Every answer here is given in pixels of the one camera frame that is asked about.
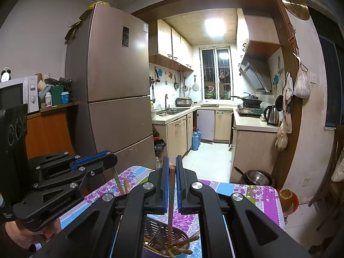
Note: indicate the red basin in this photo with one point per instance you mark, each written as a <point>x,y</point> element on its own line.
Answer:
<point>294,205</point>

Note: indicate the green folded bag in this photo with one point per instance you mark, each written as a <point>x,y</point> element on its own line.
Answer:
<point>73,31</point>

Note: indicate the green box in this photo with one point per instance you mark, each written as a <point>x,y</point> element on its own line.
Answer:
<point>57,95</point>

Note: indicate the white wall switch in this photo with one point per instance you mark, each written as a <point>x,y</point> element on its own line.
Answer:
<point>313,77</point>

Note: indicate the dark window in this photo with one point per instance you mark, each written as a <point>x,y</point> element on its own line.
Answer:
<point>330,72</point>

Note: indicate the black hanging frying pan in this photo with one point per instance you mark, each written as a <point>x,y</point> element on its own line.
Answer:
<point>279,103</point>

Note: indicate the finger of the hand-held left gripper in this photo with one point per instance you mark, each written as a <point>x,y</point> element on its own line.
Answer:
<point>104,164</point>
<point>91,157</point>

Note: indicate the steel range hood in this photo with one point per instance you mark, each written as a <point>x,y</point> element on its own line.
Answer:
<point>255,75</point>

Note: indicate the beige hanging bag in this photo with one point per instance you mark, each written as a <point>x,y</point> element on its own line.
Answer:
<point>283,134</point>

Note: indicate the white microwave oven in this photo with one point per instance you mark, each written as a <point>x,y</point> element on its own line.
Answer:
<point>16,91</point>

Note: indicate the steel electric kettle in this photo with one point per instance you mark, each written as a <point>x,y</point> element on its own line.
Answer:
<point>272,115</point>

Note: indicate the orange wooden cabinet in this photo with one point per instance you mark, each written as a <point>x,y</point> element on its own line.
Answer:
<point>48,134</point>

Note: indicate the kitchen ceiling light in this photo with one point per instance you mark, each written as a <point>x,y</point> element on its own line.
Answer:
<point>215,28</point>

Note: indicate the blue plastic bottle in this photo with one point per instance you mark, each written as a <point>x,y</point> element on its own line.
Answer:
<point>199,135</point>
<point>194,142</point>

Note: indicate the black trash bag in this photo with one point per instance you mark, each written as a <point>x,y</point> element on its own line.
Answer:
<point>160,145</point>

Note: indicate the white hanging plastic bag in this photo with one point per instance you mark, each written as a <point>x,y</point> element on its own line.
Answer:
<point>302,83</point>

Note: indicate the gas stove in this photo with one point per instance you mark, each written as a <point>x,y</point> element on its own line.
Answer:
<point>250,111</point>

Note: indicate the barred kitchen window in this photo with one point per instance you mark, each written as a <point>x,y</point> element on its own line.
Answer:
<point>215,72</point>

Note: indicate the person's left hand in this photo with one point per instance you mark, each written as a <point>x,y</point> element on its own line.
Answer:
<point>18,235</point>

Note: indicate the pale wooden chopstick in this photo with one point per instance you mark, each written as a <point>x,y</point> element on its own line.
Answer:
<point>126,185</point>
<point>118,180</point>

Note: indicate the white pill bottle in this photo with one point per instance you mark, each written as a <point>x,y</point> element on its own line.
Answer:
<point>48,100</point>

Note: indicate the hanging strainer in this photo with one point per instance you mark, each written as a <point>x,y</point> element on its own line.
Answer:
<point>196,87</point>

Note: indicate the brown crumpled bag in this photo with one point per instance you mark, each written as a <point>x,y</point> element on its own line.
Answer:
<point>60,82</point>

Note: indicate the flower wall sticker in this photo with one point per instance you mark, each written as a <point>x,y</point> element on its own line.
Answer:
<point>278,80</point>

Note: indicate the beige wall cabinets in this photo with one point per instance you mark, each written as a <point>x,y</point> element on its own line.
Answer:
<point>169,43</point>
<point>258,27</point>

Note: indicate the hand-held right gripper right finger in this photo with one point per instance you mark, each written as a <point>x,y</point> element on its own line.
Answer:
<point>180,193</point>

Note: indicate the blue white bottle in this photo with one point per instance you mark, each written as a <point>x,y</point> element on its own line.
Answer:
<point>65,98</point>

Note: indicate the yellow jar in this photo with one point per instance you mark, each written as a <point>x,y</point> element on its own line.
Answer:
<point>285,196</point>

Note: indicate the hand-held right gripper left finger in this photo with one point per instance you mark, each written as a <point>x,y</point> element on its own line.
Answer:
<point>165,193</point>

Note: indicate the brown refrigerator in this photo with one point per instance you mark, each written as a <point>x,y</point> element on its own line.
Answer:
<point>113,72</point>

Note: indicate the refrigerator label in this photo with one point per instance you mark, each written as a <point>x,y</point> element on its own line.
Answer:
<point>125,36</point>

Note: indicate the steel kitchen sink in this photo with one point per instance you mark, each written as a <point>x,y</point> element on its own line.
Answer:
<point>169,111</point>

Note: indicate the floral striped tablecloth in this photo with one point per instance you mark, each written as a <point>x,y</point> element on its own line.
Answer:
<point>258,196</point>

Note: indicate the pale blue packet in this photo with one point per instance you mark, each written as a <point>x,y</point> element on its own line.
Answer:
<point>45,90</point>

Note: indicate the stack of paper cups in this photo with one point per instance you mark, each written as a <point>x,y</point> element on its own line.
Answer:
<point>46,76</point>

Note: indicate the grey rice cooker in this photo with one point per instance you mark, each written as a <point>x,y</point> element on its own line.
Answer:
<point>184,102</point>

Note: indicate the perforated metal utensil holder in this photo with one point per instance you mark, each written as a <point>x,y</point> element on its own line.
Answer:
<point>153,225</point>

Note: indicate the black wok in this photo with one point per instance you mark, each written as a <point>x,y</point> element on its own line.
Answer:
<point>250,99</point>

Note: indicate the beige base cabinets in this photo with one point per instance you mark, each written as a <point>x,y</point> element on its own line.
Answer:
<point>252,145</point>

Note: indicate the kitchen faucet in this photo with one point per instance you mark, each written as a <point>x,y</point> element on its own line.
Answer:
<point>166,102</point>

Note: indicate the dark wooden chair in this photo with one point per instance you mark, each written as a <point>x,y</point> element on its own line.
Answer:
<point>339,139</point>

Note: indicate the set of wooden chopsticks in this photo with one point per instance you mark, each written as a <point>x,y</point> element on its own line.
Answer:
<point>188,241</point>

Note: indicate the brown wooden door frame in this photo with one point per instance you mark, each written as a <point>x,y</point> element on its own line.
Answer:
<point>215,1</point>

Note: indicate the black white alarm clock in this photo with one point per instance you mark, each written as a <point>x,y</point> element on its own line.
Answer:
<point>6,75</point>

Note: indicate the round brass wall plate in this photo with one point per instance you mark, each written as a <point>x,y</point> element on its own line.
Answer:
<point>294,5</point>

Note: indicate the dark wooden chopstick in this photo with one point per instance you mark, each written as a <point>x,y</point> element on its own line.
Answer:
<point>170,220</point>

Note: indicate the white hanging cloth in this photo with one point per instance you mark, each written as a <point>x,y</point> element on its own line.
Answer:
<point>288,88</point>

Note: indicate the yellow bag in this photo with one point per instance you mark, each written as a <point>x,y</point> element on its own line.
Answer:
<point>99,4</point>

